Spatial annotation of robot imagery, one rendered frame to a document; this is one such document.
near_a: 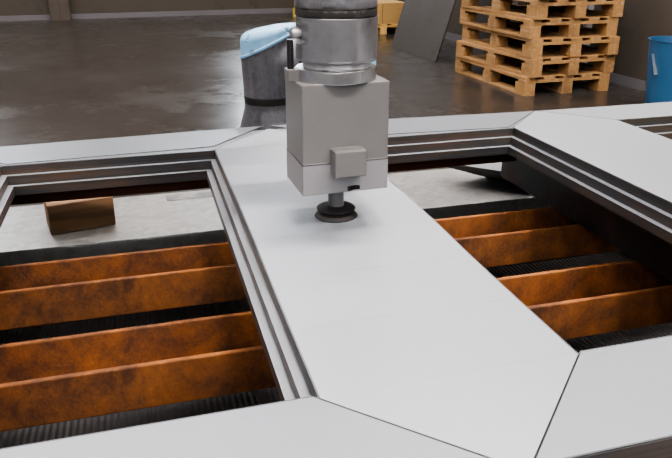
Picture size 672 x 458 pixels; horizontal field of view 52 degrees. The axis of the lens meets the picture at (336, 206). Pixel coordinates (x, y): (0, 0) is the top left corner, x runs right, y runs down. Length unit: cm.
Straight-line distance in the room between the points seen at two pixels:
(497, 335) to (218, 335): 38
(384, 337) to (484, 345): 7
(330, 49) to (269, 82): 75
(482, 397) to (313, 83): 32
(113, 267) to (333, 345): 53
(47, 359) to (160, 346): 11
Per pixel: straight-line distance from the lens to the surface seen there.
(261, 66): 136
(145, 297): 90
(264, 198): 75
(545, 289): 92
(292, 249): 62
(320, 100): 63
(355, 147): 64
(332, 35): 62
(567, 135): 105
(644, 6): 622
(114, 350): 79
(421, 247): 63
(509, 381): 46
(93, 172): 94
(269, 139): 98
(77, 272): 97
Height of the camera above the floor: 111
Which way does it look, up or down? 21 degrees down
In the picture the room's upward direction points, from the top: straight up
